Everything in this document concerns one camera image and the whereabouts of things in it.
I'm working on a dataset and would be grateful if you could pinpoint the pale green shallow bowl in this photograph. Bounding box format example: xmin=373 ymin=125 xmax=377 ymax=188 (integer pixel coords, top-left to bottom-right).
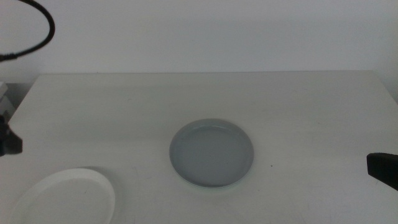
xmin=178 ymin=179 xmax=248 ymax=190

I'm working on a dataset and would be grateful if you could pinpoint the white shallow bowl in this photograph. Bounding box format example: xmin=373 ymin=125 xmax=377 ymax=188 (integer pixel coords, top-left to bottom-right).
xmin=7 ymin=167 xmax=116 ymax=224

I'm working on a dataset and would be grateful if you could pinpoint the grey shallow bowl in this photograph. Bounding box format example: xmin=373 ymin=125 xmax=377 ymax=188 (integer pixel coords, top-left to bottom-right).
xmin=169 ymin=118 xmax=255 ymax=189

